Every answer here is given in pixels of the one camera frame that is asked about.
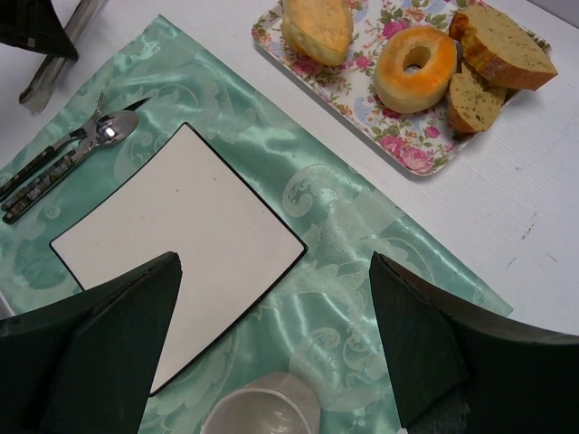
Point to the oval yellow bread roll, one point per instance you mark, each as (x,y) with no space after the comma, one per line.
(321,29)

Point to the knife with patterned handle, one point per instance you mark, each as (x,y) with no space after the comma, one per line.
(25,188)

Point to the small herb bread slice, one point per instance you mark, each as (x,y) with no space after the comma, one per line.
(474,103)

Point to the spoon with patterned handle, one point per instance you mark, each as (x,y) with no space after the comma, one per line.
(107,131)

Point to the white square plate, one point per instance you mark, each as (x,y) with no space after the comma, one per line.
(232,246)

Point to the green satin placemat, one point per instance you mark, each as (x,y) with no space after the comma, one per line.
(319,322)

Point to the orange ring bagel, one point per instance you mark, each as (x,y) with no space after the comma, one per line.
(414,69)

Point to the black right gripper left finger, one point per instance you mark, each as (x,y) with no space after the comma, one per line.
(86,363)

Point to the pink mug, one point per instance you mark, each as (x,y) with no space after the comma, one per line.
(275,403)

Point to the fork with patterned handle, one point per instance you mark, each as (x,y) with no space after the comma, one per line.
(50,151)

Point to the large herb bread slice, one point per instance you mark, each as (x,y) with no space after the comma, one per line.
(499,50)

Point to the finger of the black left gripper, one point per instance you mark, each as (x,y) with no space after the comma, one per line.
(27,24)

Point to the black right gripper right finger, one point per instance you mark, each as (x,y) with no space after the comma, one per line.
(459,368)

